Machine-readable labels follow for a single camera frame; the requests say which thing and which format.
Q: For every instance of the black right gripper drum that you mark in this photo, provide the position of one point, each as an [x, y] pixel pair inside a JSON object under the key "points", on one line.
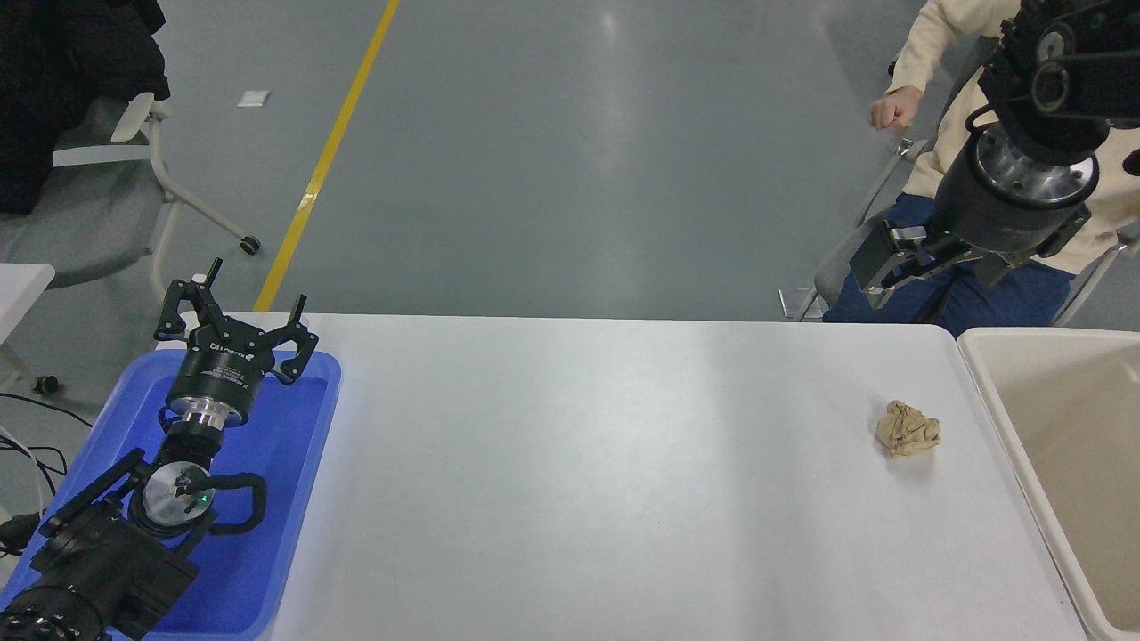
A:
{"points": [[989, 214]]}

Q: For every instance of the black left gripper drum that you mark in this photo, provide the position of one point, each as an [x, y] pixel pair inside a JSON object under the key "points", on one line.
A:
{"points": [[214, 374]]}

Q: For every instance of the tan paper ball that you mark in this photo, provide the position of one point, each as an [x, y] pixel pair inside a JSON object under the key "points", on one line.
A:
{"points": [[908, 429]]}

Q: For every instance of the person's right forearm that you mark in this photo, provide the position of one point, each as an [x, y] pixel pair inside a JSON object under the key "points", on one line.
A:
{"points": [[926, 40]]}

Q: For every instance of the person's right hand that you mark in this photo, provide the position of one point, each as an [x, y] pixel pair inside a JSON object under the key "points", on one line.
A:
{"points": [[895, 109]]}

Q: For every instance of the person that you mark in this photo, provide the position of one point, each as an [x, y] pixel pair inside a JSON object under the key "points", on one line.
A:
{"points": [[1024, 298]]}

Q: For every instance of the metal floor plate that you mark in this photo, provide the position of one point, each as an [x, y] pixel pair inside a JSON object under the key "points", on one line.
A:
{"points": [[793, 304]]}

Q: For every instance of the blue plastic tray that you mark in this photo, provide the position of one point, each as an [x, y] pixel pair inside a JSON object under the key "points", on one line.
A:
{"points": [[285, 445]]}

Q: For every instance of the white office chair grey seat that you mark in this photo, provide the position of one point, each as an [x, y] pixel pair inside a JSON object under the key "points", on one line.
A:
{"points": [[80, 223]]}

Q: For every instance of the black castor wheel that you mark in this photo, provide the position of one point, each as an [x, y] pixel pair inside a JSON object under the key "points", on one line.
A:
{"points": [[46, 385]]}

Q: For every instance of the large pale plastic bin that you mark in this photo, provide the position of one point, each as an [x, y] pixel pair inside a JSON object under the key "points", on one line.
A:
{"points": [[1069, 427]]}

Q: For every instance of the small white side table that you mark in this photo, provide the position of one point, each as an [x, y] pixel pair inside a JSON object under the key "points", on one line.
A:
{"points": [[18, 294]]}

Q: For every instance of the white paper scrap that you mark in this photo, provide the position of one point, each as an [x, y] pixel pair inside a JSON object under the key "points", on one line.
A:
{"points": [[254, 98]]}

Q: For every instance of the black coat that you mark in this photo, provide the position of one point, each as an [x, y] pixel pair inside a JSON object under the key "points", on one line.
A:
{"points": [[53, 80]]}

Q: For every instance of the grey chair with metal frame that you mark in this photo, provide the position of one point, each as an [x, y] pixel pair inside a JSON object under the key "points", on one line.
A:
{"points": [[842, 263]]}

